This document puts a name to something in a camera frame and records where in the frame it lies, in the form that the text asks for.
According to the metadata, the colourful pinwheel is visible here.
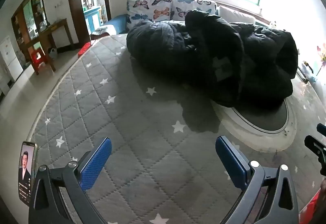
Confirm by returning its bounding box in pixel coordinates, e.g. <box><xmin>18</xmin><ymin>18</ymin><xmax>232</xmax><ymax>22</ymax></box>
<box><xmin>316</xmin><ymin>43</ymin><xmax>326</xmax><ymax>77</ymax></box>

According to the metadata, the red plastic basket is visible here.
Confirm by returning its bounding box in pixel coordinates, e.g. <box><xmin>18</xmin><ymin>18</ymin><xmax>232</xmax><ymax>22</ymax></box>
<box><xmin>78</xmin><ymin>42</ymin><xmax>91</xmax><ymax>57</ymax></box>

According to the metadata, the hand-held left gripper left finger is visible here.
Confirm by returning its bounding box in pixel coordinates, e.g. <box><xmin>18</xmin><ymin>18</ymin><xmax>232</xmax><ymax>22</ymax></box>
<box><xmin>29</xmin><ymin>137</ymin><xmax>112</xmax><ymax>224</ymax></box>

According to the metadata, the smartphone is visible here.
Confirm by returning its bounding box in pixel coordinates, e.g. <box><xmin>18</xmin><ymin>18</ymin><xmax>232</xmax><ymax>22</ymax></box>
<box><xmin>18</xmin><ymin>141</ymin><xmax>38</xmax><ymax>206</ymax></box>

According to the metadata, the folded grey white cloth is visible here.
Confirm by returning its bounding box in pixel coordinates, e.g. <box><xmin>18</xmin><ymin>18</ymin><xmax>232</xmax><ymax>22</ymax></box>
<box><xmin>91</xmin><ymin>26</ymin><xmax>110</xmax><ymax>36</ymax></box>

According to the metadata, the round grey white rug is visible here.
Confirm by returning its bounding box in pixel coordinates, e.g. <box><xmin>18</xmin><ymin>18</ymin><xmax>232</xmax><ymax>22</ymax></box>
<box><xmin>210</xmin><ymin>98</ymin><xmax>298</xmax><ymax>152</ymax></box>

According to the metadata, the black down jacket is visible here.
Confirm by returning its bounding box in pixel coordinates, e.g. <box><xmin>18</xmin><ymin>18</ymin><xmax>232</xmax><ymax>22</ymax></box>
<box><xmin>126</xmin><ymin>9</ymin><xmax>299</xmax><ymax>109</ymax></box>

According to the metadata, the red plastic stool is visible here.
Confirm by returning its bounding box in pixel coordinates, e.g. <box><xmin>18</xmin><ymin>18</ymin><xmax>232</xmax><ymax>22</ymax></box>
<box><xmin>30</xmin><ymin>48</ymin><xmax>47</xmax><ymax>69</ymax></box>

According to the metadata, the white pillow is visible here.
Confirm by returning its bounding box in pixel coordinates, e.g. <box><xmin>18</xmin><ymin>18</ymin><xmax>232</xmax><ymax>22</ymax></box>
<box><xmin>218</xmin><ymin>5</ymin><xmax>256</xmax><ymax>25</ymax></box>

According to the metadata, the wooden desk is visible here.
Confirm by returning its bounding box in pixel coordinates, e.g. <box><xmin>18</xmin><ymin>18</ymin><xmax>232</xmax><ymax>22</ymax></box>
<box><xmin>19</xmin><ymin>18</ymin><xmax>74</xmax><ymax>75</ymax></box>

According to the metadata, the wooden display cabinet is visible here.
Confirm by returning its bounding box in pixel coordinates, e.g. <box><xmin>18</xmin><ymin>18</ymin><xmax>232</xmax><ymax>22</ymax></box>
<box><xmin>11</xmin><ymin>0</ymin><xmax>51</xmax><ymax>49</ymax></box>

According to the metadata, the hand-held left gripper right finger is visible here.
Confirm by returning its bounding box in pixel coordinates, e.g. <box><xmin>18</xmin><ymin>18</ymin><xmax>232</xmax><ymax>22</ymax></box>
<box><xmin>215</xmin><ymin>135</ymin><xmax>299</xmax><ymax>224</ymax></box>

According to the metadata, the long black box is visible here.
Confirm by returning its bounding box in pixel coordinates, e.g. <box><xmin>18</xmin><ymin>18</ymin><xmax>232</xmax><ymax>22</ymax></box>
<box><xmin>302</xmin><ymin>61</ymin><xmax>314</xmax><ymax>74</ymax></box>

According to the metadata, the grey star quilted mat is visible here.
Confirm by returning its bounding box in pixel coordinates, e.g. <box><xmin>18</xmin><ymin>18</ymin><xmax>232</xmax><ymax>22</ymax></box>
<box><xmin>27</xmin><ymin>33</ymin><xmax>324</xmax><ymax>224</ymax></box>

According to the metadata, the white cabinet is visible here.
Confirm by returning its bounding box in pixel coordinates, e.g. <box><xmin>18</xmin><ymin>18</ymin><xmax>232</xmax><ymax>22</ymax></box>
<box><xmin>0</xmin><ymin>35</ymin><xmax>23</xmax><ymax>82</ymax></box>

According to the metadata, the person's right forearm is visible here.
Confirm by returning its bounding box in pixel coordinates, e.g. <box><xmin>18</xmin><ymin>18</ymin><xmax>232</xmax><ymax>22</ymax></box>
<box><xmin>316</xmin><ymin>178</ymin><xmax>326</xmax><ymax>224</ymax></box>

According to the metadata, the blue cabinet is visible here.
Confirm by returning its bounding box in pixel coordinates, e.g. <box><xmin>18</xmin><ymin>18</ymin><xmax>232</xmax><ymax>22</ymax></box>
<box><xmin>84</xmin><ymin>6</ymin><xmax>102</xmax><ymax>33</ymax></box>

